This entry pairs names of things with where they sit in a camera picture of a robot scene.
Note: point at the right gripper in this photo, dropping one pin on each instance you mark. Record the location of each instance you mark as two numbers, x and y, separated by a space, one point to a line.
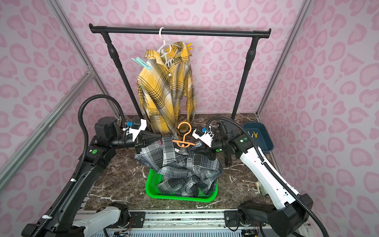
213 145

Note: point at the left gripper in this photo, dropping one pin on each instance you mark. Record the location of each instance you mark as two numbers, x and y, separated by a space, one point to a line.
140 142

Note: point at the white clothespin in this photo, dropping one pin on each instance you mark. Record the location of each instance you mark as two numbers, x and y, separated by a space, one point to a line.
208 131

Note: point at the orange plastic hanger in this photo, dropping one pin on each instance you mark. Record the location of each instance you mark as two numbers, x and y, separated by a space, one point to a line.
183 143

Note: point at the grey plaid shirt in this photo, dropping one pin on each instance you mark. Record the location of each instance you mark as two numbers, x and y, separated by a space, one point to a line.
185 171

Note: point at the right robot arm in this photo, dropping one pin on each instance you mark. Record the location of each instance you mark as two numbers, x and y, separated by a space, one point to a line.
289 209

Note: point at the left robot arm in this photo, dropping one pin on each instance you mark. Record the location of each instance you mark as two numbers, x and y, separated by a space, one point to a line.
97 153

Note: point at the white plastic hanger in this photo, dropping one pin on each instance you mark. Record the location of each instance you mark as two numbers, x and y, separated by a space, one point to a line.
164 47

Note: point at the dark teal plastic bin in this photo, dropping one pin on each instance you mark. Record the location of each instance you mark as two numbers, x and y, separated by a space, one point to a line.
264 140

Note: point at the green plastic basket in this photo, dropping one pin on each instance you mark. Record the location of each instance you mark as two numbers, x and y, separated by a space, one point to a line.
152 191

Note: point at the beige power adapter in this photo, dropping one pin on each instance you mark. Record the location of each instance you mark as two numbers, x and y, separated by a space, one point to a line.
260 189

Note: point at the yellow plaid shirt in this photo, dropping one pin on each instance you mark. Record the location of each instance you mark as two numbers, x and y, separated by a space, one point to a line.
162 88

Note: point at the black clothes rack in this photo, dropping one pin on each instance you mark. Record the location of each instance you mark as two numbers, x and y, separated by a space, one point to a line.
250 56

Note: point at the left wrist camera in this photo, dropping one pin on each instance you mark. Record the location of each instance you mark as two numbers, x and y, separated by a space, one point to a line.
134 127

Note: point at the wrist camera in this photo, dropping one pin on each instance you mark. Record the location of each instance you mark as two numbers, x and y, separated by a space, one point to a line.
206 139
134 127

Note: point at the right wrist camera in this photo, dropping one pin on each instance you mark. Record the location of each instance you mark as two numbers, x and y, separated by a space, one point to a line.
206 139

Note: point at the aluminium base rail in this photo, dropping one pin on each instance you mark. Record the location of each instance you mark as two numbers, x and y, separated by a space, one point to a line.
192 223

